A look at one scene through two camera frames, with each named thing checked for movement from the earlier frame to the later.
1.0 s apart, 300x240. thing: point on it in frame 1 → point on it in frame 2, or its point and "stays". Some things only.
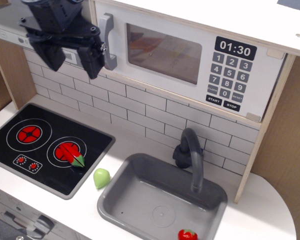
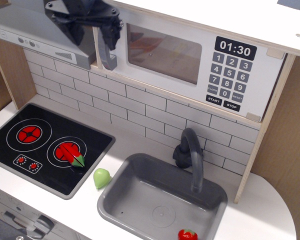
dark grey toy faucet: x=189 y=151 stays
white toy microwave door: x=196 y=66 stays
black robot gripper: x=60 y=20 → x=73 y=13
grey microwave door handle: x=106 y=23 stays
